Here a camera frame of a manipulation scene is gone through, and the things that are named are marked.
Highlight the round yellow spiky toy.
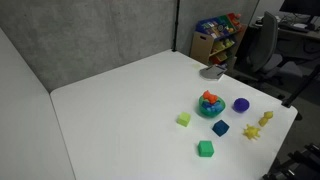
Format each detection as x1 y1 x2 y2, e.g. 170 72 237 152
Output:
242 123 262 141

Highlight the orange toy figure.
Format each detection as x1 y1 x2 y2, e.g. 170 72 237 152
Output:
202 90 219 104

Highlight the teal green bowl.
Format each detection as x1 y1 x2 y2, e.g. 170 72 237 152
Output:
198 94 227 118

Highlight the wooden toy shelf with bins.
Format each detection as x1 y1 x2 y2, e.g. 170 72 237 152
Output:
189 12 248 68

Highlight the yellow figure toy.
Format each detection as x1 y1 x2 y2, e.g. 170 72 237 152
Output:
258 110 275 128

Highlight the light green cube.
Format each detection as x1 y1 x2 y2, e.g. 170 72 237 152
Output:
176 111 192 128

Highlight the grey flat object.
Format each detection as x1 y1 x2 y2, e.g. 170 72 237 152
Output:
199 64 228 82

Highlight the black vertical pole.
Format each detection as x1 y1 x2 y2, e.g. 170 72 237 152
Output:
171 0 181 53

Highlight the dark blue cube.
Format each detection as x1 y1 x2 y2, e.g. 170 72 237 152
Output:
211 119 231 138

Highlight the purple spiky ball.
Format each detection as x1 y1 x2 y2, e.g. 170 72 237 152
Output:
233 97 250 114

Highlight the grey office chair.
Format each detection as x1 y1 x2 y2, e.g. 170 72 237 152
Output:
233 11 303 91

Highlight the black tripod leg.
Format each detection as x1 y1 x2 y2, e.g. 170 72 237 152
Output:
281 64 320 109

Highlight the black monitor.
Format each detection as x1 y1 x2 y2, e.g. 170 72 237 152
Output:
279 0 320 18

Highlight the black equipment frame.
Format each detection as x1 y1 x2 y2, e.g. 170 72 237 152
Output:
262 143 320 180

